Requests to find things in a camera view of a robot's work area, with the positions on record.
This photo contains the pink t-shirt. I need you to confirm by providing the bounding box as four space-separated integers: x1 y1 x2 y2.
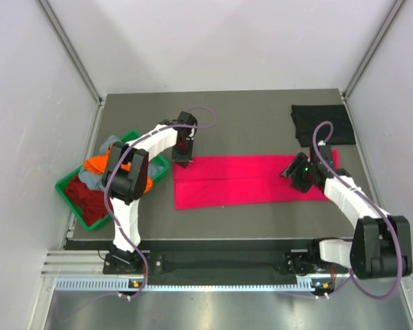
173 155 328 210

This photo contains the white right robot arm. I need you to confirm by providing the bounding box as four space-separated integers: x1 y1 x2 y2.
280 144 412 280

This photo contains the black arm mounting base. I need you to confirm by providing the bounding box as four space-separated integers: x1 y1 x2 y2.
103 239 347 276

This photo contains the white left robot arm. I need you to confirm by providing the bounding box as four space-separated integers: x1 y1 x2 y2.
102 111 198 274

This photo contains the folded black t-shirt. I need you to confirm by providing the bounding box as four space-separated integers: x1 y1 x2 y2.
290 104 356 148

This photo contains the orange t-shirt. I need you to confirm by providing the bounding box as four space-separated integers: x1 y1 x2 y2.
83 151 153 193

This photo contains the grey t-shirt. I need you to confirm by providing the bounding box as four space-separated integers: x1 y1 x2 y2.
78 135 163 191

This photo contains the dark red t-shirt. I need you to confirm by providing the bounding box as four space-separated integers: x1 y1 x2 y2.
65 175 108 230

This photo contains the green plastic bin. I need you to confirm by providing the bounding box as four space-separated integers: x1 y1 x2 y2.
55 130 169 231

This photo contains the slotted cable duct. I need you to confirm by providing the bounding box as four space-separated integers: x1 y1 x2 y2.
55 278 334 292

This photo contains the right aluminium frame post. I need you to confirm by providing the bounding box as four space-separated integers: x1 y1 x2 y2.
341 0 407 100

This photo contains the aluminium frame post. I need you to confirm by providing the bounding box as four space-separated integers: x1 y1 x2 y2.
36 0 103 105
341 0 407 100

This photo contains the left aluminium frame post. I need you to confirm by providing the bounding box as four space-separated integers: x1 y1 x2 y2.
36 0 103 105

